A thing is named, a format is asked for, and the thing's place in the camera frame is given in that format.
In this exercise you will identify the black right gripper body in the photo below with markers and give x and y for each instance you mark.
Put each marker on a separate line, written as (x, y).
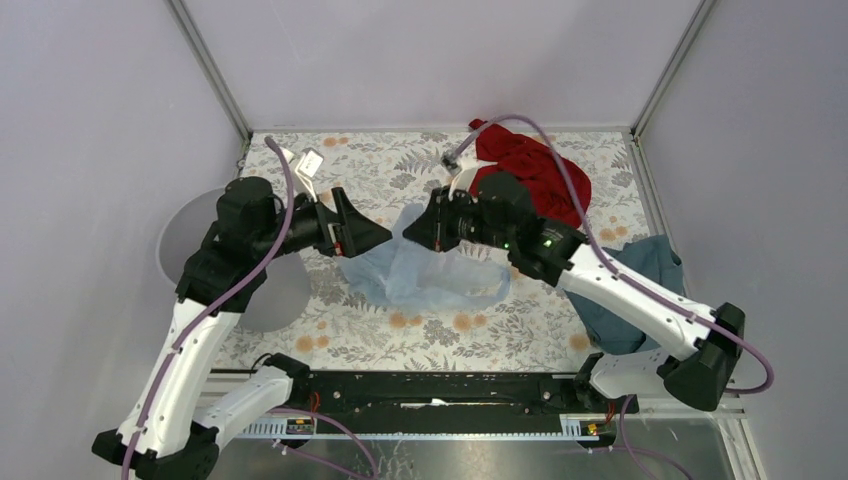
(457, 221)

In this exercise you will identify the light blue plastic trash bag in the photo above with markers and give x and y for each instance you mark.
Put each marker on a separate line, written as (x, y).
(404, 275)

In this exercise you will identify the red cloth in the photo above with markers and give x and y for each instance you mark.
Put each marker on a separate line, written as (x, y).
(524, 180)

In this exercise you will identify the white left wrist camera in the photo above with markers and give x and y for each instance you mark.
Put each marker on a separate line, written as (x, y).
(304, 167)

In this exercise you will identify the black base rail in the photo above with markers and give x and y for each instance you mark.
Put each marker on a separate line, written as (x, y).
(466, 397)

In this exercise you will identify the right aluminium frame post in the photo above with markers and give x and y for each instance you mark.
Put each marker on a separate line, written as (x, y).
(687, 40)

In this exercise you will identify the white slotted cable duct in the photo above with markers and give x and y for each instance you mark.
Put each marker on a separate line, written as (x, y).
(539, 428)

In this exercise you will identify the floral patterned table mat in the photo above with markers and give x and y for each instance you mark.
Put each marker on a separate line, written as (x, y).
(534, 329)

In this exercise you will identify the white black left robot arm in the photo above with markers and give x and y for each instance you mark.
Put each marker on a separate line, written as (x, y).
(164, 436)

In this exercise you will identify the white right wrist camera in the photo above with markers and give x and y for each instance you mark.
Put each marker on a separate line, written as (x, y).
(462, 171)

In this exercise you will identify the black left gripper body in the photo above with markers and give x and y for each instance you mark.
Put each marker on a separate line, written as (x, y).
(308, 225)

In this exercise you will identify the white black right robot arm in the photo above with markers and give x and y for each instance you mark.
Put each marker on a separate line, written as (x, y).
(693, 361)

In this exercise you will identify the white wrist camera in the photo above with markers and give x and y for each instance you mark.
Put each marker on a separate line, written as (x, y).
(462, 171)
(304, 167)

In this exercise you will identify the left aluminium frame post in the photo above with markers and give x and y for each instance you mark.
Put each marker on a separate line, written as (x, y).
(209, 67)

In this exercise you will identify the aluminium frame post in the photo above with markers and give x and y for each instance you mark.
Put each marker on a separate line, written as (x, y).
(687, 40)
(209, 67)

